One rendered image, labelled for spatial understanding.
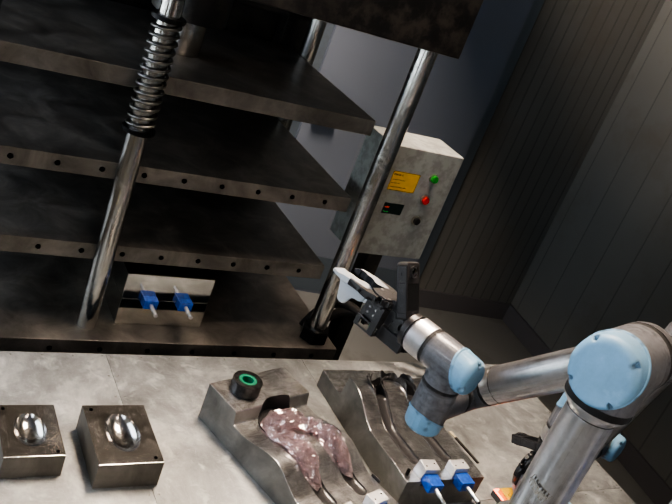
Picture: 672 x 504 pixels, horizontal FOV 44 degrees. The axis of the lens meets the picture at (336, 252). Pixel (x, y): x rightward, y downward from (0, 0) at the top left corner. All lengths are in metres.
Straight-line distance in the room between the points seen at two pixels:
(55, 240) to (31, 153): 0.26
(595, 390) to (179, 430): 1.17
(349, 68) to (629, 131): 1.70
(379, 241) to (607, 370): 1.58
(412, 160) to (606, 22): 2.47
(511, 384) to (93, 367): 1.17
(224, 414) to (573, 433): 1.02
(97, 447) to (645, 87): 3.86
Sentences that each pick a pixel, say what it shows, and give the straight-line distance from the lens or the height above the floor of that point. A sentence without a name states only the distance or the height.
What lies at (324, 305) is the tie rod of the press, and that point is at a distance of 2.68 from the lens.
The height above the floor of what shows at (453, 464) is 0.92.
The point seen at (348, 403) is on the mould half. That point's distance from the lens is 2.38.
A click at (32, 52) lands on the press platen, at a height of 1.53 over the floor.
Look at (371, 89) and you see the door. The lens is 4.37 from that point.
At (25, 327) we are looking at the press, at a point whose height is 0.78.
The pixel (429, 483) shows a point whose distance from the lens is 2.18.
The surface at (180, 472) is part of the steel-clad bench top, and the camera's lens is 2.06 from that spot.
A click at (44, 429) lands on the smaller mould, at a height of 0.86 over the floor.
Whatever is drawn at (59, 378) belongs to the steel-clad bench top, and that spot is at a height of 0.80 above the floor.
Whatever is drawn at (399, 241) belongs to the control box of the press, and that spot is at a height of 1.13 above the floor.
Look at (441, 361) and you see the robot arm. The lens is 1.53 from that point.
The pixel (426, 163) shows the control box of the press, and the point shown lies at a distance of 2.74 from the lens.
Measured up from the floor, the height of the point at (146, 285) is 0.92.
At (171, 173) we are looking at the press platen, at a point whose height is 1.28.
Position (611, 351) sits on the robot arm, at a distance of 1.34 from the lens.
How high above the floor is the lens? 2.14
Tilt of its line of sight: 23 degrees down
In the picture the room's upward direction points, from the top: 22 degrees clockwise
